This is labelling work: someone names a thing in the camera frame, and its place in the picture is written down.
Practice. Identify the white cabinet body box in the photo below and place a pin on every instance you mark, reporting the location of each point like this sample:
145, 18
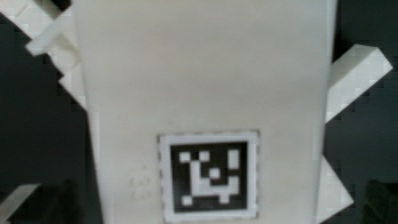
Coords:
47, 24

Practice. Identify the gripper left finger with black tip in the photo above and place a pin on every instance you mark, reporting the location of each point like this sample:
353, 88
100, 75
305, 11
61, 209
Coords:
42, 204

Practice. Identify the white cabinet top block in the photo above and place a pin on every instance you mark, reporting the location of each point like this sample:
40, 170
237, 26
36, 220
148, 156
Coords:
205, 75

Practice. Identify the white U-shaped fence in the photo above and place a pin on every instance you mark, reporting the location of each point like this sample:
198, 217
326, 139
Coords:
358, 71

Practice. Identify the gripper right finger with black tip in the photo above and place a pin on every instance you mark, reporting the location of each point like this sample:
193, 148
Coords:
381, 203

